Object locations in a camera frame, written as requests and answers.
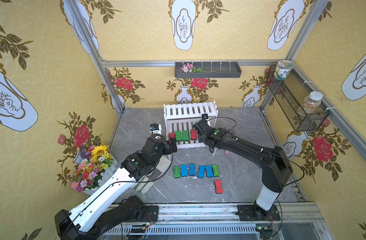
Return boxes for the green eraser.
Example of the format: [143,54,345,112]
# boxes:
[182,130,189,141]
[175,131,183,142]
[212,165,220,177]
[173,166,182,179]

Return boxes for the blue eraser top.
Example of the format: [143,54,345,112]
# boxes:
[205,165,214,178]
[197,166,205,179]
[188,164,196,176]
[181,165,188,177]

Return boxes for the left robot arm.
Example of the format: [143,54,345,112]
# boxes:
[55,134,178,240]

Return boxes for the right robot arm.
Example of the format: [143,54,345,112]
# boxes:
[193,117,293,220]

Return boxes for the white two-tier slatted shelf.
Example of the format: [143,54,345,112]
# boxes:
[164,102,218,149]

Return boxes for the white grey work glove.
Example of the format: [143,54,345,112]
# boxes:
[133,156,172,194]

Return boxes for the colourful flower bouquet basket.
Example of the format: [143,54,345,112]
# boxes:
[71,145,118,195]

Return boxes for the pink artificial flowers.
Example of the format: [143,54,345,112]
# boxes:
[181,63,204,73]

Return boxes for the jar with patterned label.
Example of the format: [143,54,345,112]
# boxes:
[273,60,294,81]

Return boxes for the clear jar white lid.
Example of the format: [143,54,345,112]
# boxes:
[297,91,323,117]

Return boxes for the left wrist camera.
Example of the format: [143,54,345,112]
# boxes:
[150,123,162,135]

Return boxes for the purple garden fork pink handle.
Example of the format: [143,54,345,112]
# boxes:
[225,129,234,156]

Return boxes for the dark grey wall tray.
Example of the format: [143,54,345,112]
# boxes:
[175,61,242,79]

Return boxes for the metal base rail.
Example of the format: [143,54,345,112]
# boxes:
[65,202,333,240]

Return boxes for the black wire wall basket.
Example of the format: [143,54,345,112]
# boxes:
[266,66,330,132]

